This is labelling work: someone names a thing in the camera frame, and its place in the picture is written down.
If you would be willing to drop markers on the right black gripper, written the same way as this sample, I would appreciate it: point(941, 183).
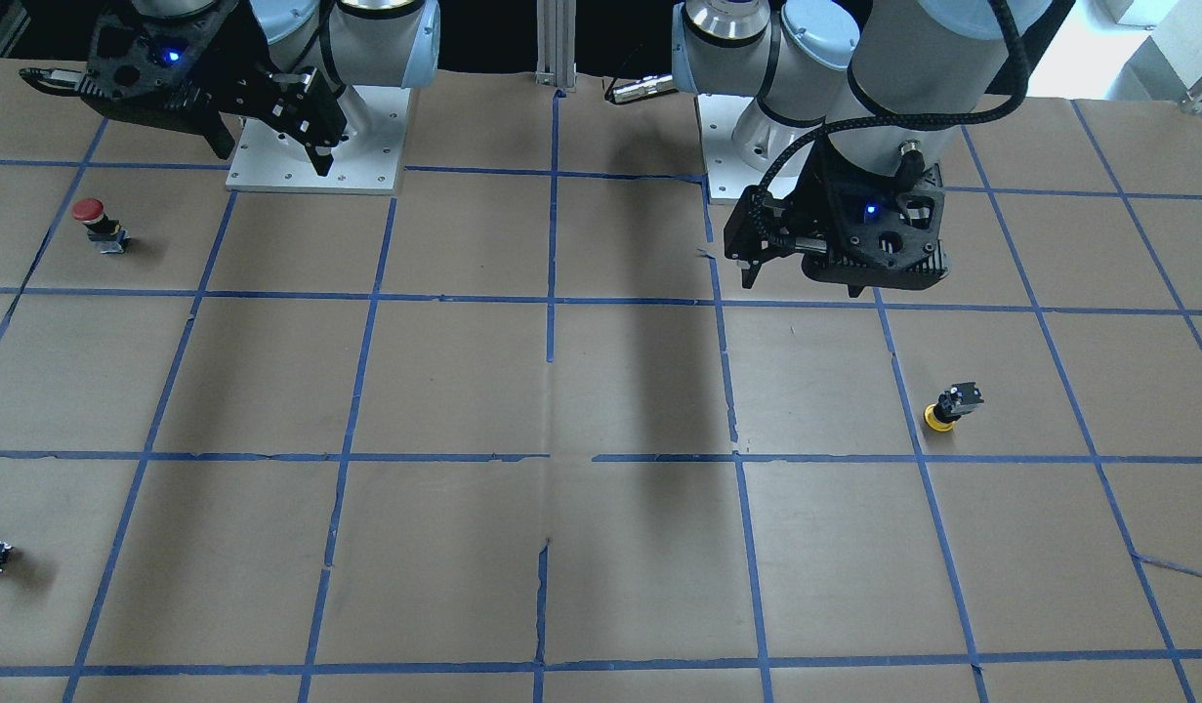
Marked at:
point(227, 61)

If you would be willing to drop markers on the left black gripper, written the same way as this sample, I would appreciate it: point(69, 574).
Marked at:
point(817, 192)

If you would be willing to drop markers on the yellow push button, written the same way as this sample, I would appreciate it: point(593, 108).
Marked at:
point(954, 403)

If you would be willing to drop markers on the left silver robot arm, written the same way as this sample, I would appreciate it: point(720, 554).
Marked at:
point(883, 95)

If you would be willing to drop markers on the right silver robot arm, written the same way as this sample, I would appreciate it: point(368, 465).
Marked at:
point(296, 67)

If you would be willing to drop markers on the red push button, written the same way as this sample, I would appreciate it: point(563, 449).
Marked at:
point(106, 234)

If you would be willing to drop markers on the aluminium frame post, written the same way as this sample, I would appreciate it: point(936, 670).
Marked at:
point(555, 64)

